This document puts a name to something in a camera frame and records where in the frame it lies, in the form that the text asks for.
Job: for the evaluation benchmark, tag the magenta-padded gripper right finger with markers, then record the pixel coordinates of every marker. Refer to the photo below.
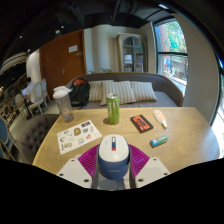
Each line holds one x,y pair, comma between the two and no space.
151,170

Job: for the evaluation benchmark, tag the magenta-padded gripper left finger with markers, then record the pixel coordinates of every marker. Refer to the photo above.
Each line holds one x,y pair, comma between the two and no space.
75,170

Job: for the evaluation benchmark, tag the blue and white computer mouse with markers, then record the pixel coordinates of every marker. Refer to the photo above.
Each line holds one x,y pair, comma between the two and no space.
113,156

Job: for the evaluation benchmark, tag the small green and blue pack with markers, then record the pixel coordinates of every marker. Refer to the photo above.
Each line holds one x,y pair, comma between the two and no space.
158,141

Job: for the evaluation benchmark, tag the white sticker sheet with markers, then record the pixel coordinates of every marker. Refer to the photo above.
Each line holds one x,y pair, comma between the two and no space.
78,136

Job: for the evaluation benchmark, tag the small orange and white tube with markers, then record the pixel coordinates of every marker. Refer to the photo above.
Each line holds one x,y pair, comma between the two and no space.
160,118

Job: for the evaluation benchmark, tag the grey tufted chair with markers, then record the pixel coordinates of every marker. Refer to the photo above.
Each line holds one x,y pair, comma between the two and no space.
35,133

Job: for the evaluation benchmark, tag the clear shaker bottle white lid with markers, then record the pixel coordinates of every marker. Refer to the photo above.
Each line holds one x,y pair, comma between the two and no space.
64,103

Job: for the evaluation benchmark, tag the green drink can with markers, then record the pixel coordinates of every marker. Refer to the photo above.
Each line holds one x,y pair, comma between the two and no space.
113,110

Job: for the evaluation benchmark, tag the striped pillow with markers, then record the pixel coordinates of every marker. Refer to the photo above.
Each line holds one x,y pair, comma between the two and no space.
144,91
125,91
95,90

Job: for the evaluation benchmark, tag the large curved side window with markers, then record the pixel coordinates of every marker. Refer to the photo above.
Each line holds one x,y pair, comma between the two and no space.
219,126

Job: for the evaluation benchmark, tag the grey curved sofa bench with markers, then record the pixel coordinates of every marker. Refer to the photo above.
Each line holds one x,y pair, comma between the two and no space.
166,90

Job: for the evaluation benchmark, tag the group of white chairs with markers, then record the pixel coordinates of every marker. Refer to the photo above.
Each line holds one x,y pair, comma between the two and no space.
35,96

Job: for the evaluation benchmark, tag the brown wooden door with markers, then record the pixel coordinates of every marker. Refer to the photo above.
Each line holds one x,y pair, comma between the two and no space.
61,63

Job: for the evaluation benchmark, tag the tall black framed window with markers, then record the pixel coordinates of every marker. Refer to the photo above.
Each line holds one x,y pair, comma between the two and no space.
171,56

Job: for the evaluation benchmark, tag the glass door cabinet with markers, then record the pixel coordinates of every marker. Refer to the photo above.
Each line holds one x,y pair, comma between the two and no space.
132,53

